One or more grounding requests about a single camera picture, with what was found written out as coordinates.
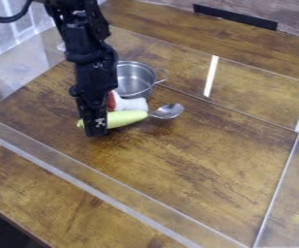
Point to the small silver metal pot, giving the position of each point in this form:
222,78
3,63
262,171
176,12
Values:
136,79

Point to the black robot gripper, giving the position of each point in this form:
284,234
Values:
83,28

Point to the black bar on table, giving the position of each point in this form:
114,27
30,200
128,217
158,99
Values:
244,19

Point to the red white plush mushroom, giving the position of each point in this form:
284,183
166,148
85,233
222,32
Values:
116,103

